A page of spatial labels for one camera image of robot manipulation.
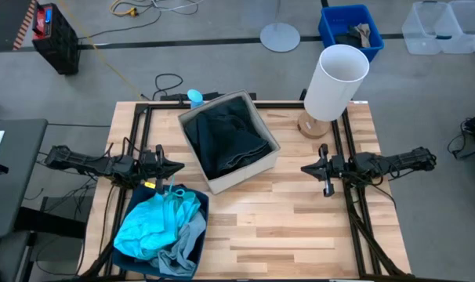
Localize light grey-blue garment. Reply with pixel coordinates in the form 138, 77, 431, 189
149, 211, 207, 277

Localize white lamp with wooden base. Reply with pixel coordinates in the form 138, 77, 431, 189
297, 43, 371, 140

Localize dark denim jeans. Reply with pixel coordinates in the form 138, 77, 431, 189
182, 111, 273, 181

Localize round grey floor stand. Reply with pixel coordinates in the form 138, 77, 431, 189
259, 0, 301, 53

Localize black aluminium table frame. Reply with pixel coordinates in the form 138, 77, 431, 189
80, 99, 411, 282

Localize black cloth in crate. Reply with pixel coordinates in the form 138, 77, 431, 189
334, 25, 364, 50

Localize beige fabric storage bin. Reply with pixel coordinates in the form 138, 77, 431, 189
177, 89, 281, 196

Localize grey white floor cables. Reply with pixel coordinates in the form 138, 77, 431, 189
150, 0, 205, 16

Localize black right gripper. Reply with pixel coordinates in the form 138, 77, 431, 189
300, 143, 345, 198

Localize dark grey desk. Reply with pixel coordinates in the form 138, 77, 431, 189
0, 118, 49, 238

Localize black and red toolbox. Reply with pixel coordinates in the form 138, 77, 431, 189
31, 2, 82, 76

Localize tangled black cables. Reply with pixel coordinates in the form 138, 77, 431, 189
25, 150, 105, 275

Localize blue plastic crate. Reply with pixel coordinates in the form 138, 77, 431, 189
317, 3, 385, 63

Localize black mat with striped edge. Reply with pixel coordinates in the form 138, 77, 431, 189
0, 0, 38, 52

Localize long yellow floor cable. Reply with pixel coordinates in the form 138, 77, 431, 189
56, 0, 143, 99

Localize navy blue fabric bin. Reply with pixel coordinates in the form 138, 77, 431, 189
111, 183, 210, 281

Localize turquoise garment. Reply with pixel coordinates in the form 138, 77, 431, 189
113, 186, 202, 262

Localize coiled yellow extension cord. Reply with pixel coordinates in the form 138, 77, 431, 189
109, 0, 139, 17

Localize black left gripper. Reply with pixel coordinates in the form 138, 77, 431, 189
140, 143, 186, 195

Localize beige cloth in crate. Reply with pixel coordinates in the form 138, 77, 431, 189
354, 22, 372, 49

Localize looped black floor cable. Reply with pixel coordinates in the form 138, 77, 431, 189
153, 73, 184, 99

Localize clear plastic tub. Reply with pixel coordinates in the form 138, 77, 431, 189
401, 1, 454, 56
433, 0, 475, 55

